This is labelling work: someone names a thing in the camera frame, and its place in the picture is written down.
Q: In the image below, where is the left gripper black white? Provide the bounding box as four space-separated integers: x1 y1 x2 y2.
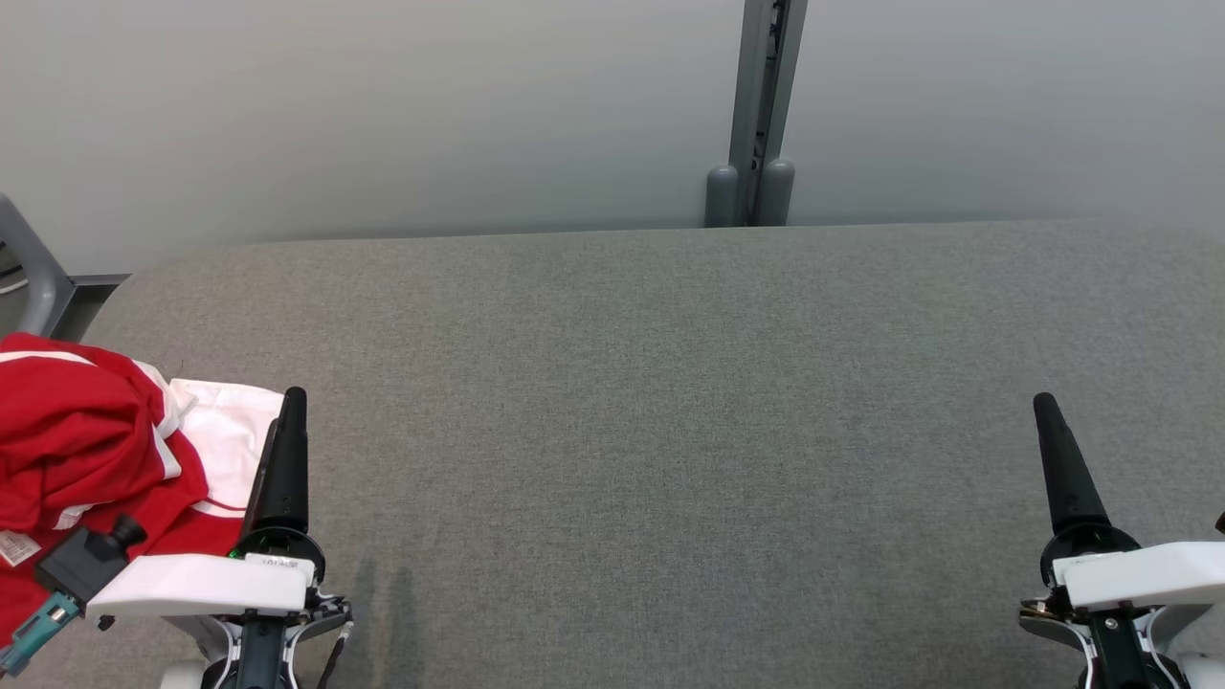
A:
86 387 353 689

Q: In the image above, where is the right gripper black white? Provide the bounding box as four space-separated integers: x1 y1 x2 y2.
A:
1020 392 1225 689

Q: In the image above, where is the red white jersey with tag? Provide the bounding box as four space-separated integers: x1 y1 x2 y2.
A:
0 378 285 647

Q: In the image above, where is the thin black cable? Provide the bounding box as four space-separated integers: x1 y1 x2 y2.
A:
316 620 353 689

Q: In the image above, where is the grey metal frame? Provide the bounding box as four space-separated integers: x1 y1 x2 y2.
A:
0 194 130 338

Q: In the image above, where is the grey metal post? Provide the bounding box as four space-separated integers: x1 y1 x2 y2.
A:
704 0 810 229

